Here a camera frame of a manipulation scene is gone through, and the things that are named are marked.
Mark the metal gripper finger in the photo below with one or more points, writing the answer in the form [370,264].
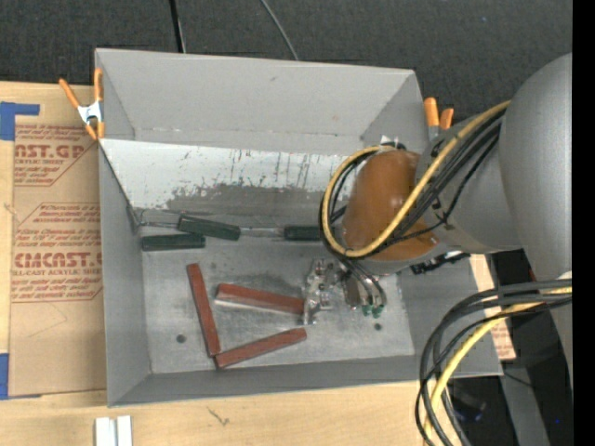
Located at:
[320,302]
[320,271]

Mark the dark green flat block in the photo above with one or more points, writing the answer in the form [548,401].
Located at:
[209,228]
[173,242]
[302,233]

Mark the red-brown flat block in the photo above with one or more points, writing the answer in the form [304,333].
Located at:
[204,309]
[260,347]
[260,297]

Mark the grey metal bin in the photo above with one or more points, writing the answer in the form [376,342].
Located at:
[260,95]

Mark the brown cardboard board red print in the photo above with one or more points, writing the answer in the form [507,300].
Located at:
[56,230]

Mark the black cylinder on white bracket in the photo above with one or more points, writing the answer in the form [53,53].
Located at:
[427,266]

